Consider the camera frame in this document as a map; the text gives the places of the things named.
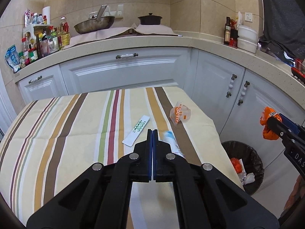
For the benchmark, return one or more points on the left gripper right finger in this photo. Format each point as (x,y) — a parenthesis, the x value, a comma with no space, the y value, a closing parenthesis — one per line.
(205,198)

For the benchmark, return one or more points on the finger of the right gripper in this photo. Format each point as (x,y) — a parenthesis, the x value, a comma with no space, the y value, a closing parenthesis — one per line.
(277,130)
(289,123)

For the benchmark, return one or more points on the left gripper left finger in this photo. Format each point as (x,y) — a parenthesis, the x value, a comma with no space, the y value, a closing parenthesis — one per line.
(100,196)

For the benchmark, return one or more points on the large orange plastic bag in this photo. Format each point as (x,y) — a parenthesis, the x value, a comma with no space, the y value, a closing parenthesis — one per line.
(237,165)

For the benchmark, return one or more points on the white tissue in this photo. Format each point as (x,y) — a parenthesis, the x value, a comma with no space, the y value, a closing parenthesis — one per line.
(244,177)

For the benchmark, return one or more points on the black lined trash bin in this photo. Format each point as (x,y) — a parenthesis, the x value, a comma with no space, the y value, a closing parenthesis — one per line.
(251,161)

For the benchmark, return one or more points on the red tray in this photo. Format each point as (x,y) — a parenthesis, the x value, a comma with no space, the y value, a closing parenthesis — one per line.
(298,70)

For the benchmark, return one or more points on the white green label strip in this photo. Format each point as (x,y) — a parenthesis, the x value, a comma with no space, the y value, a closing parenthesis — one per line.
(136,131)

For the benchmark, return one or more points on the striped tablecloth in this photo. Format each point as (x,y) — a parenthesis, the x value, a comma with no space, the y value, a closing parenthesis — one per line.
(52,141)

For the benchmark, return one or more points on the stacked white bowls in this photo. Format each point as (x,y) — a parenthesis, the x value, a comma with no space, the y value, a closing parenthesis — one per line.
(247,39)

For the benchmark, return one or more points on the dark hanging cloth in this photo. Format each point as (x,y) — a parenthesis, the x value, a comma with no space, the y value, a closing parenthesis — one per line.
(283,33)

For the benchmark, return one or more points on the dark sauce bottle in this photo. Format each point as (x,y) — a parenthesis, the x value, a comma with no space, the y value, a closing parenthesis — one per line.
(227,33)

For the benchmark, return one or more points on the white spice rack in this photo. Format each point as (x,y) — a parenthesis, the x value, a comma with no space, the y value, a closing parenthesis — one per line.
(42,40)

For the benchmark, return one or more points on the cooking oil bottle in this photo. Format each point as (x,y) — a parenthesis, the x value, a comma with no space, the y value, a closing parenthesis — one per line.
(64,33)

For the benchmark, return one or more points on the blue snack bag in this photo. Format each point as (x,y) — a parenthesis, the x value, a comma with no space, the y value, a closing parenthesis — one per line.
(12,59)

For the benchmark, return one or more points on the steel wok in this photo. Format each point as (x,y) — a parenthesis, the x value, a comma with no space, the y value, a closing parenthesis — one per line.
(95,24)

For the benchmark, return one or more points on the black casserole pot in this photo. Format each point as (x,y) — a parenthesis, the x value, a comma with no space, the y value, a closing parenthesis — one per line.
(150,19)

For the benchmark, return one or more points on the paper towel roll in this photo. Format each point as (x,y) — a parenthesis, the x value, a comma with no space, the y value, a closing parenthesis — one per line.
(46,11)

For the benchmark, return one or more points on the cabinet door handle right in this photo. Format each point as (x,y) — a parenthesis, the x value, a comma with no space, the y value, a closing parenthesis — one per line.
(243,93)

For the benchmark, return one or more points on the cabinet door handle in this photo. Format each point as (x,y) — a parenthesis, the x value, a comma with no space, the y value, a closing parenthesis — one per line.
(231,85)
(243,93)

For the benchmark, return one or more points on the cabinet door handle left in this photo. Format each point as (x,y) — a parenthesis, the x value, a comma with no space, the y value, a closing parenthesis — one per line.
(231,85)

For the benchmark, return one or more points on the wall power socket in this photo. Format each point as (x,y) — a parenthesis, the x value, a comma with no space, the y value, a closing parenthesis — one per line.
(248,17)

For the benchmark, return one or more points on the drawer handle left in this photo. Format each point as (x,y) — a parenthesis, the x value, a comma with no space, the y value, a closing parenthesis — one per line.
(35,79)

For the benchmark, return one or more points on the drawer handle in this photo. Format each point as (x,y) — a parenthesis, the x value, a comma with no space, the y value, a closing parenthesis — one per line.
(126,56)
(35,79)

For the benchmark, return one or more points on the drawer handle centre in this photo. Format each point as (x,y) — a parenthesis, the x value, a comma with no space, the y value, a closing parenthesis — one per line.
(126,56)

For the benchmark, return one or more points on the wall double switch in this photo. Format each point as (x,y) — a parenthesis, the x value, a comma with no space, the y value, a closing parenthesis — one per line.
(118,13)

